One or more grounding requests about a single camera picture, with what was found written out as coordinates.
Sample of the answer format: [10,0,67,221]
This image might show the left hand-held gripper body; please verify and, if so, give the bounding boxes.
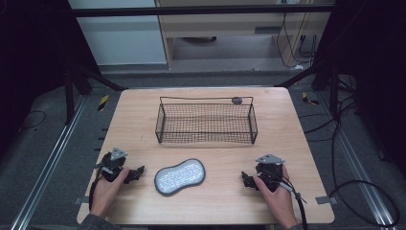
[95,147,129,183]

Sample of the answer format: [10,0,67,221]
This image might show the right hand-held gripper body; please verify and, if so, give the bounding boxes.
[255,153,286,193]

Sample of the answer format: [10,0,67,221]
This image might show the person's left hand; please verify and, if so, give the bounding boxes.
[90,167,130,219]

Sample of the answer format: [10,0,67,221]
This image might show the person's right hand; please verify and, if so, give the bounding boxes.
[253,165,299,230]

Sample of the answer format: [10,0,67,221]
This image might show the silver grey scrub pad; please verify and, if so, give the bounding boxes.
[153,157,207,196]

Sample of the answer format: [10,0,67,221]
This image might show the grey tape piece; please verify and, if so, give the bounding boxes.
[314,195,339,206]
[73,195,90,206]

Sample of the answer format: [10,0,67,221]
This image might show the yellow black striped tape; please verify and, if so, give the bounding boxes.
[301,91,321,106]
[97,94,110,112]

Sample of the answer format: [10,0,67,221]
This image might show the black metal stand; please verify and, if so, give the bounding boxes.
[275,57,341,120]
[62,58,129,127]

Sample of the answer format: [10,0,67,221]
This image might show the white cabinet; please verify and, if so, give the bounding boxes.
[67,0,169,67]

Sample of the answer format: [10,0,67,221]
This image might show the dark curtain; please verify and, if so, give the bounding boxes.
[0,0,103,157]
[311,0,406,178]

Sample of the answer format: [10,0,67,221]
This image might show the left hand-held gripper cable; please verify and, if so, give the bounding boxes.
[88,163,113,212]

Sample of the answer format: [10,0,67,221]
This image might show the hand-held gripper cable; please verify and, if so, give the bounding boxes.
[261,169,309,230]
[88,163,113,212]

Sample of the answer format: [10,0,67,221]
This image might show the right hand-held gripper cable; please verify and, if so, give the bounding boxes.
[261,169,309,230]

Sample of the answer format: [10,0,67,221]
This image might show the aluminium floor rail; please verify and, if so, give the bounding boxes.
[315,92,397,230]
[9,95,88,230]

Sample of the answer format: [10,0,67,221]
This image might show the black wire mesh basket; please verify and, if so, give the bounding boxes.
[154,96,259,146]

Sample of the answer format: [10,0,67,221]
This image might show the thin black floor cable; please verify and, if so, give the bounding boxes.
[18,109,48,131]

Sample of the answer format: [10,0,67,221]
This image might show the black hanging desk cables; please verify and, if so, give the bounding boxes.
[275,11,321,69]

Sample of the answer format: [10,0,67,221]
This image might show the black looped floor cable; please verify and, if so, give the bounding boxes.
[327,179,401,229]

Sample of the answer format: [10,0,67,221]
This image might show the black horizontal frame bar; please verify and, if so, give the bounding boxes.
[71,4,335,18]

